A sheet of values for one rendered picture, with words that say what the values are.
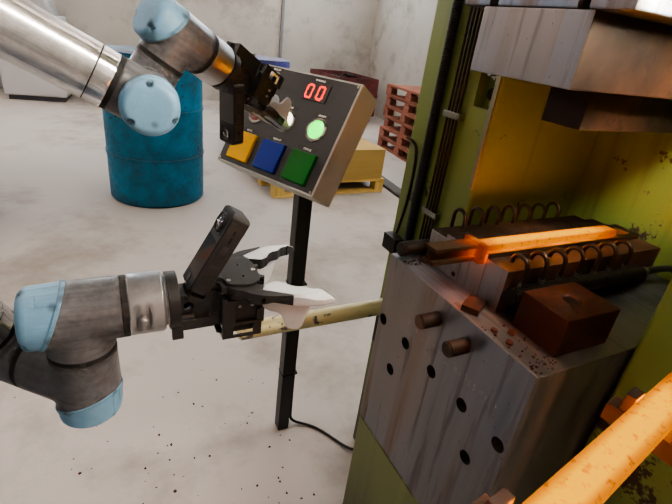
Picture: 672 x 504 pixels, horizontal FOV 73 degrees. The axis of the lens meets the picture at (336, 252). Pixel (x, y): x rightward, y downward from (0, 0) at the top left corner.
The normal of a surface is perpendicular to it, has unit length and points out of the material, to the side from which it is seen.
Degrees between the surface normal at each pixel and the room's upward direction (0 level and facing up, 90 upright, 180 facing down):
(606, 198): 90
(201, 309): 90
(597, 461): 0
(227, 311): 90
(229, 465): 0
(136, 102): 91
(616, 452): 0
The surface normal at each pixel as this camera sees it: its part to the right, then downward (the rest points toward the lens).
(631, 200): -0.90, 0.10
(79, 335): 0.43, 0.45
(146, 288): 0.33, -0.51
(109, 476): 0.12, -0.89
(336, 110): -0.48, -0.21
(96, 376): 0.72, 0.38
